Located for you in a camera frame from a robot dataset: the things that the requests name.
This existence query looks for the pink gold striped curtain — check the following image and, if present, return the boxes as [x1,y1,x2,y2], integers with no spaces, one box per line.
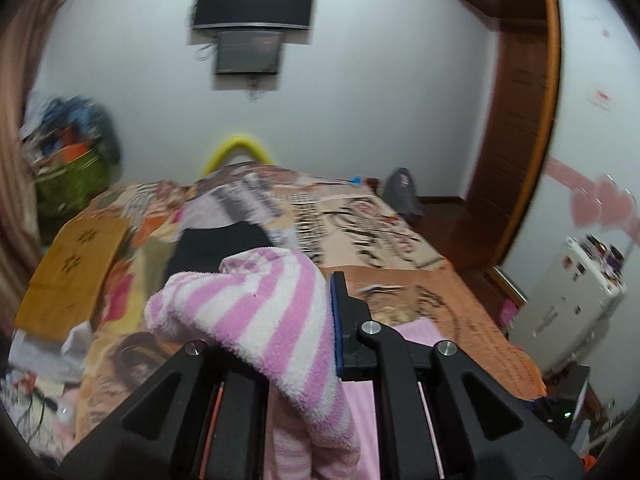
[1,0,62,325]

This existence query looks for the small black wall monitor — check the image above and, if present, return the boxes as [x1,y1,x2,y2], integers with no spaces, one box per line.
[215,29,283,75]

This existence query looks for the green storage basket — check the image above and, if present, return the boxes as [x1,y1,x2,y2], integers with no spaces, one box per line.
[35,150,110,218]

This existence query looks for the printed newspaper pattern bedspread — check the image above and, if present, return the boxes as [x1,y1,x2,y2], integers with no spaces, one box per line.
[75,162,547,437]

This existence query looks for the yellow foam headboard arch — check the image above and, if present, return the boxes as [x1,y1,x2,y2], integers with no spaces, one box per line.
[202,134,273,177]

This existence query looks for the pink striped fleece pants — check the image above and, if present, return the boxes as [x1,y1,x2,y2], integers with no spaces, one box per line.
[143,247,381,479]

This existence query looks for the grey backpack on floor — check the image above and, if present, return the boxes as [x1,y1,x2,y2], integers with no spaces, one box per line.
[382,167,423,219]

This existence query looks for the white sliding wardrobe door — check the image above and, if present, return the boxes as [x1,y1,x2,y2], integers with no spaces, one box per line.
[501,0,639,373]

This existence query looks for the wooden lap desk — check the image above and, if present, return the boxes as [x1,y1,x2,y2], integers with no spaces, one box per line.
[14,217,130,344]

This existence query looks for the black folded garment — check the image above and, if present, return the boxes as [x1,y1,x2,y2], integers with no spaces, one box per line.
[163,221,272,283]

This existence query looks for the white small cabinet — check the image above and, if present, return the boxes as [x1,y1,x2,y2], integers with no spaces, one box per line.
[509,234,627,376]

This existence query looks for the pile of clothes on basket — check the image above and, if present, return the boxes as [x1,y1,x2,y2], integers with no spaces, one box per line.
[20,96,122,166]

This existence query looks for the brown wooden room door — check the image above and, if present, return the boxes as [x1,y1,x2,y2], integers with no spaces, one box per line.
[466,22,548,249]

